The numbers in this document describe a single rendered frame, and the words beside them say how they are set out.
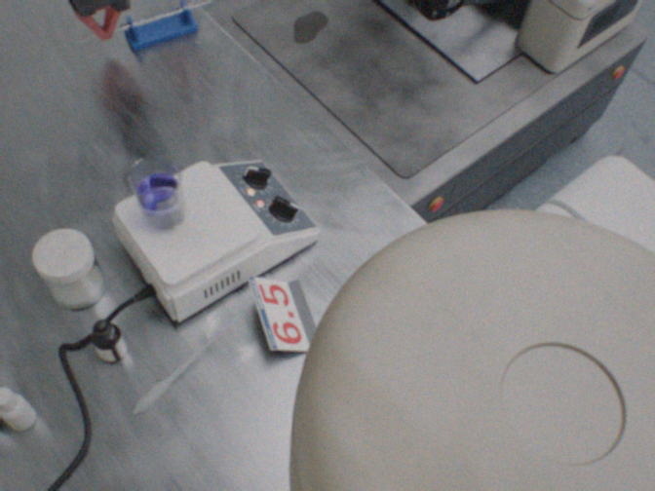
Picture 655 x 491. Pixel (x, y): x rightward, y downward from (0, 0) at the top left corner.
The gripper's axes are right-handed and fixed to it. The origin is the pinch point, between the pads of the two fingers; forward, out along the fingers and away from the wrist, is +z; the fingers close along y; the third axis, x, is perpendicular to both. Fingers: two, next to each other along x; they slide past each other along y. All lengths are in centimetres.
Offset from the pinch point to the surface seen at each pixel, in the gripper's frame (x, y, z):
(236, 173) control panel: 5.1, 31.3, -2.6
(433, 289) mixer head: -8, 74, -59
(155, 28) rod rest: 7.0, -0.2, 2.1
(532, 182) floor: 95, 12, 79
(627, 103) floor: 138, 2, 79
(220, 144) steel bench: 6.8, 22.1, 3.1
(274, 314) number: 1.4, 48.4, 0.2
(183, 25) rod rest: 10.9, 0.9, 2.2
